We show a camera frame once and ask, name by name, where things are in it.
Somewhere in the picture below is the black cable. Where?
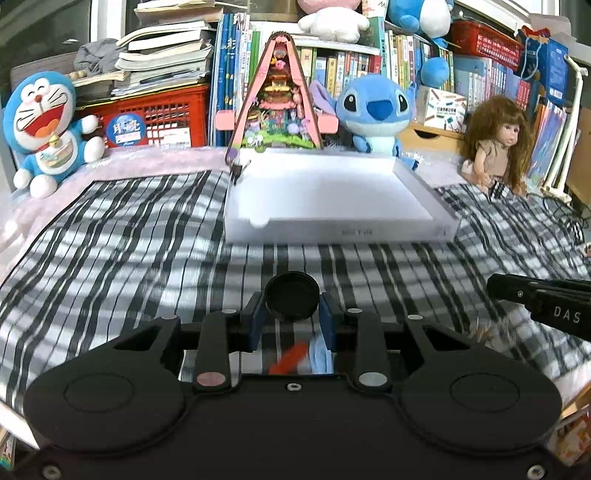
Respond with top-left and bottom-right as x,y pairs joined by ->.
526,191 -> 591,259

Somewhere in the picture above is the red plastic crate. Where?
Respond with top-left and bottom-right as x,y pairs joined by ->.
75,83 -> 209,148

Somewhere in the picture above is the Doraemon plush toy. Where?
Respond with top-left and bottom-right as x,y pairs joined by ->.
2,71 -> 105,199

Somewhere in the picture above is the white cardboard box tray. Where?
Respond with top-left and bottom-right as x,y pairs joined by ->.
223,148 -> 460,245

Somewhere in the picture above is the white printed cardboard box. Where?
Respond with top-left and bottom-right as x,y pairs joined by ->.
416,86 -> 468,132

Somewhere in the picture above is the red basket on shelf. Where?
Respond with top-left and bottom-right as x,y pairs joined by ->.
450,20 -> 523,71

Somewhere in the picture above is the black white plaid cloth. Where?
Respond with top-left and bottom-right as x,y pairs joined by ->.
1,171 -> 590,410

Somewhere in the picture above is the light blue plastic clip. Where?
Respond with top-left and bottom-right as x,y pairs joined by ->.
308,335 -> 334,375

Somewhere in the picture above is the stack of papers and books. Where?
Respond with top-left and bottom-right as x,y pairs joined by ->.
68,1 -> 224,98

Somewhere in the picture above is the wooden drawer unit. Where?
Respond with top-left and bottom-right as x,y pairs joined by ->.
398,122 -> 464,154

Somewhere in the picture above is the brown haired baby doll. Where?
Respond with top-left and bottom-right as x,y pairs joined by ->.
461,95 -> 532,196

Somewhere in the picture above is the blue white plush toy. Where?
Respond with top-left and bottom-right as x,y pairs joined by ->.
388,0 -> 455,89

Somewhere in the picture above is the small binder clip on box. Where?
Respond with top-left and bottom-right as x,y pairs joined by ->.
224,148 -> 252,185

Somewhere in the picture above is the pink white bunny plush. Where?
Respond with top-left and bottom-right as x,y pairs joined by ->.
297,0 -> 370,43

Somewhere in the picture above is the pink triangular diorama house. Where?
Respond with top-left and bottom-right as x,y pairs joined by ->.
214,31 -> 339,167

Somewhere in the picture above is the blue Stitch plush toy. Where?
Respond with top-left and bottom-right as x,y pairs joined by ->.
310,73 -> 420,171

